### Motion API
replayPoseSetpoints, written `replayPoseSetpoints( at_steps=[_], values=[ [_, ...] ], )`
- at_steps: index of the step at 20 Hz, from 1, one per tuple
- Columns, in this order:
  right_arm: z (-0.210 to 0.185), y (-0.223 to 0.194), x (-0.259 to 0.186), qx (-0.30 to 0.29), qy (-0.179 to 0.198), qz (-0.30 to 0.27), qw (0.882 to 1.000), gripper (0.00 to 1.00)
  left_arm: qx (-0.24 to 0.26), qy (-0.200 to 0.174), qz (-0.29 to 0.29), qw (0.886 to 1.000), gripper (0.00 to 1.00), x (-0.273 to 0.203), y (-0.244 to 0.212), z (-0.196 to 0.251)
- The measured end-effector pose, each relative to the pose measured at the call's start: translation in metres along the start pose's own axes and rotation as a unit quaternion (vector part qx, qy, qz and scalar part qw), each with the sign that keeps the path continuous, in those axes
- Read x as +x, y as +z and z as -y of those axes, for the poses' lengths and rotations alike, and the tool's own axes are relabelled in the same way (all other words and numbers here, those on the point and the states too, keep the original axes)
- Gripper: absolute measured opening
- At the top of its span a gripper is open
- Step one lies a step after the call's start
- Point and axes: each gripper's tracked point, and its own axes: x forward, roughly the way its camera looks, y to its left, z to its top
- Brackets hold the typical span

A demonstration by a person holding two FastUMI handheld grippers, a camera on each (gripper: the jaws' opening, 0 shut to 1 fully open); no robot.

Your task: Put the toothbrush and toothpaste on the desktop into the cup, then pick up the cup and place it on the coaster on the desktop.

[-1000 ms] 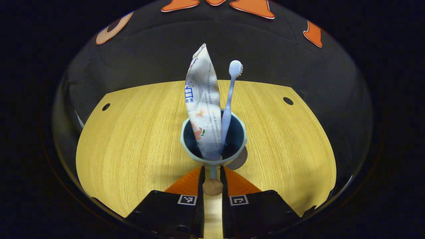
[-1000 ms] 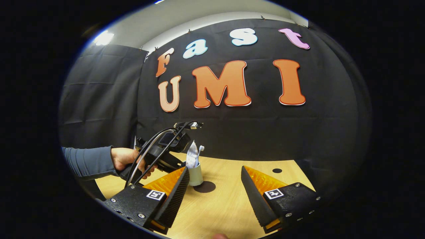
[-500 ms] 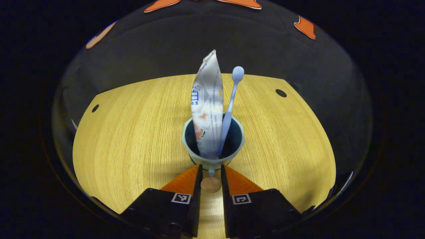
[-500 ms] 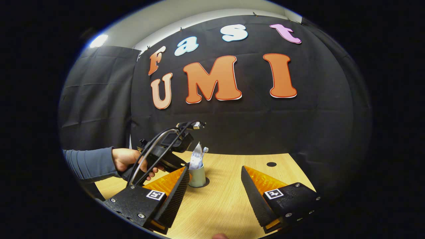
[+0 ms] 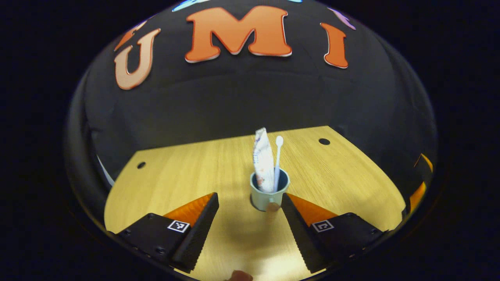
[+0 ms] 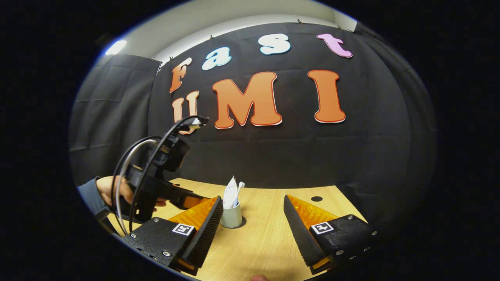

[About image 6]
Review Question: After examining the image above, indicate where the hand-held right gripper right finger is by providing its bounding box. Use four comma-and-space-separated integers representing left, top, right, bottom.
283, 194, 379, 274

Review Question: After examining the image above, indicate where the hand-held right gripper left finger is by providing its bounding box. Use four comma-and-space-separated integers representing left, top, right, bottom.
122, 195, 224, 276

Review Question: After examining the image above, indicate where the pale blue cup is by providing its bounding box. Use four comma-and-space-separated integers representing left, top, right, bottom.
220, 203, 243, 229

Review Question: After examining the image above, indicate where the dark brown round coaster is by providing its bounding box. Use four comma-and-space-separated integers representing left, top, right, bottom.
219, 217, 247, 228

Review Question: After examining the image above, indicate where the white toothpaste tube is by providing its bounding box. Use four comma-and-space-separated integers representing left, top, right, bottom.
223, 176, 238, 208

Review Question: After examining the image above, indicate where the white toothbrush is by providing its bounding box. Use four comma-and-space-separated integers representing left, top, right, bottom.
233, 181, 245, 207

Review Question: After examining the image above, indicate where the wooden desktop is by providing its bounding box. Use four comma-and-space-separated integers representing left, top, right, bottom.
105, 178, 368, 281

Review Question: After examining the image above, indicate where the black backdrop cloth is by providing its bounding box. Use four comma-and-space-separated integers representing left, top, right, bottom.
148, 22, 411, 196

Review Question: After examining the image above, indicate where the ceiling light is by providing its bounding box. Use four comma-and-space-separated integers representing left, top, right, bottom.
105, 39, 127, 56

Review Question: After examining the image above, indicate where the black cable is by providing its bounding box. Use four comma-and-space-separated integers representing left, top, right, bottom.
111, 116, 209, 235

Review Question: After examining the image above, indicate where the grey cable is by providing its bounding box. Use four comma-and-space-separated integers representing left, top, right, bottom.
115, 139, 157, 235

